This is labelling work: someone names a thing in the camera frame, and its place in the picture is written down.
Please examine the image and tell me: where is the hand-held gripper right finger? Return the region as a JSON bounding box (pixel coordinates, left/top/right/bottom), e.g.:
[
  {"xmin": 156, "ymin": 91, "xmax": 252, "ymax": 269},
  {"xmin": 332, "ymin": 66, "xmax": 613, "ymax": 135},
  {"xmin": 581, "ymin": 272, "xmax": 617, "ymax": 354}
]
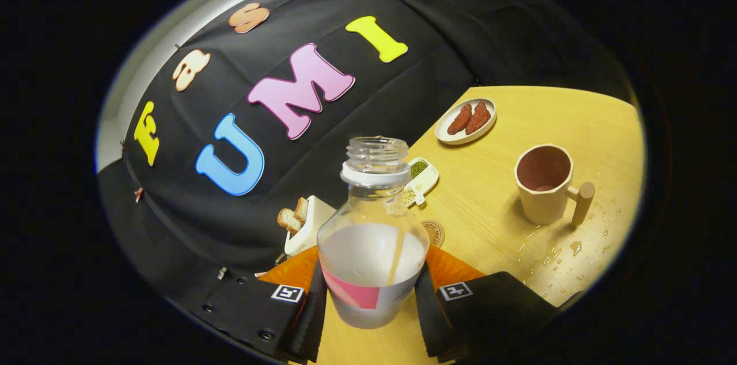
[{"xmin": 413, "ymin": 245, "xmax": 560, "ymax": 363}]

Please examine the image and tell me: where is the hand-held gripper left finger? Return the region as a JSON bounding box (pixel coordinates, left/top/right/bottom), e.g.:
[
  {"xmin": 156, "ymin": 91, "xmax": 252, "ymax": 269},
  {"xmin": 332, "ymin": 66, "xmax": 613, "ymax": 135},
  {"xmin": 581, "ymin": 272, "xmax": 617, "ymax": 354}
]
[{"xmin": 190, "ymin": 246, "xmax": 329, "ymax": 363}]

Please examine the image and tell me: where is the round wooden coaster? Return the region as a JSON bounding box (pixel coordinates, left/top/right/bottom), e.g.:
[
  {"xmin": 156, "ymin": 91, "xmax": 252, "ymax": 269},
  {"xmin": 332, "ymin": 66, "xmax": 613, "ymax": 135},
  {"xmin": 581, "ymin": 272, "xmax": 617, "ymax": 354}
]
[{"xmin": 420, "ymin": 220, "xmax": 446, "ymax": 248}]

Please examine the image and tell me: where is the beige cup with wooden handle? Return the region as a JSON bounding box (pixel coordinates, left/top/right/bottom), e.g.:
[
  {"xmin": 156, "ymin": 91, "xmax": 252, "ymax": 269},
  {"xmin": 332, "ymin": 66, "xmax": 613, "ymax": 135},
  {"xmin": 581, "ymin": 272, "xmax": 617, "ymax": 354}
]
[{"xmin": 514, "ymin": 144, "xmax": 596, "ymax": 227}]

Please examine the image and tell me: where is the clear juice bottle pink label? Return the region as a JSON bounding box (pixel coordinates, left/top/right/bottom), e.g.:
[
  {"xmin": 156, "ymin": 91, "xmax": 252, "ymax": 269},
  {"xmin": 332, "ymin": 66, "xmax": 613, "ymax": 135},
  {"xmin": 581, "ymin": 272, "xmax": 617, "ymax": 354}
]
[{"xmin": 317, "ymin": 136, "xmax": 431, "ymax": 329}]

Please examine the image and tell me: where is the wooden table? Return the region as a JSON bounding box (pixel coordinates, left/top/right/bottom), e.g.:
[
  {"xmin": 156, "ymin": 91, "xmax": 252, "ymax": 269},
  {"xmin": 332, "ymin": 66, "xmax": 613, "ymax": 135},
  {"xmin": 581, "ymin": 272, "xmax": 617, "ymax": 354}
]
[{"xmin": 311, "ymin": 86, "xmax": 644, "ymax": 365}]

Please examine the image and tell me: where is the cream toaster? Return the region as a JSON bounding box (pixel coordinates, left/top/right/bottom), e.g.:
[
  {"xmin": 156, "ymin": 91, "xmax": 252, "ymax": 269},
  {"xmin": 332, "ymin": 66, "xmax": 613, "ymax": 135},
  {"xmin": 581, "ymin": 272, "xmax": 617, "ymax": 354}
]
[{"xmin": 284, "ymin": 195, "xmax": 337, "ymax": 257}]

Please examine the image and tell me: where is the black backdrop cloth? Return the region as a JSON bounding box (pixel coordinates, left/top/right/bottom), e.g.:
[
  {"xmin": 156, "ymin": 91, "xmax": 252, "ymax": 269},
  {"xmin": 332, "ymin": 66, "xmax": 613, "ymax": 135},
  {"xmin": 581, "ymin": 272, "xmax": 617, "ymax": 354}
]
[{"xmin": 98, "ymin": 0, "xmax": 634, "ymax": 320}]

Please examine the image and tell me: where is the white divided bean dish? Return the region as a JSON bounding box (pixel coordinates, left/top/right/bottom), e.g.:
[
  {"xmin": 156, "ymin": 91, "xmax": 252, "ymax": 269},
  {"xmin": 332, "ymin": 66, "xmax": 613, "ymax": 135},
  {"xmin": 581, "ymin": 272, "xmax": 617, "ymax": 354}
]
[{"xmin": 403, "ymin": 157, "xmax": 439, "ymax": 208}]

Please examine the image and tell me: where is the round white plate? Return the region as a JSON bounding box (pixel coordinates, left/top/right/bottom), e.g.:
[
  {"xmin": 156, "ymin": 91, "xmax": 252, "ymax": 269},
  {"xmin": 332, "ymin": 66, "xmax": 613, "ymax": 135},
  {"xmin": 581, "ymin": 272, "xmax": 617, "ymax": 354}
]
[{"xmin": 435, "ymin": 98, "xmax": 497, "ymax": 145}]

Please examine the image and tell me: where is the brown sausage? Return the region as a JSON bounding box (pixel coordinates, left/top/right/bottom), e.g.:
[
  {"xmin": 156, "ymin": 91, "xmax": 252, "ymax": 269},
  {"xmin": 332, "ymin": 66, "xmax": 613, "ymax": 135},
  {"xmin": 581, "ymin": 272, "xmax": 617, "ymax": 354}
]
[
  {"xmin": 465, "ymin": 101, "xmax": 492, "ymax": 135},
  {"xmin": 447, "ymin": 103, "xmax": 473, "ymax": 135}
]

